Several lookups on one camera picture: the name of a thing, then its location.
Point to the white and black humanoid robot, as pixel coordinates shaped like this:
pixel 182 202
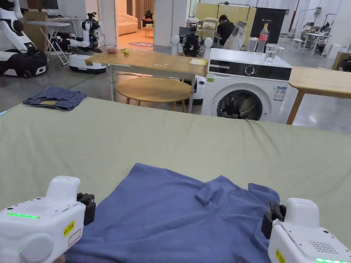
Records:
pixel 192 41

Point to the white desk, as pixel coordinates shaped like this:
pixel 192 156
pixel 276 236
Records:
pixel 315 38

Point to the white washing machine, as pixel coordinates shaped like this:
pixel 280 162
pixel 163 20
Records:
pixel 246 85

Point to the clothes rack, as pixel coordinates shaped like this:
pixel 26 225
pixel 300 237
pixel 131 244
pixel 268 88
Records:
pixel 235 16

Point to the white sofa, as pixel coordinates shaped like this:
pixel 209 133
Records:
pixel 126 25

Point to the cardboard carton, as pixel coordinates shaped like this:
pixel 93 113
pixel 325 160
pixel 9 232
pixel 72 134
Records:
pixel 35 30

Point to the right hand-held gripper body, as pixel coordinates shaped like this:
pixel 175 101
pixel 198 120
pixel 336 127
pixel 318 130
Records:
pixel 301 235

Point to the blue shirt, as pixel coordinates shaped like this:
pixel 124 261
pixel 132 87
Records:
pixel 170 216

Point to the white wheeled robot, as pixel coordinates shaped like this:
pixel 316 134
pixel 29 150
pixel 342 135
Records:
pixel 16 52

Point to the white robot with black arms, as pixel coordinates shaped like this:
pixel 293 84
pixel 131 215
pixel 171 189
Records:
pixel 87 41

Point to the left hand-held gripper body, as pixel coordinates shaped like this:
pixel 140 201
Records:
pixel 35 227

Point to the bed with pale green sheet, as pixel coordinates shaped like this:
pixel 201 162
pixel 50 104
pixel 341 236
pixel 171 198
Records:
pixel 170 137

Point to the folded denim garment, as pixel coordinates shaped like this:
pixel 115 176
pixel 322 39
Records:
pixel 54 99

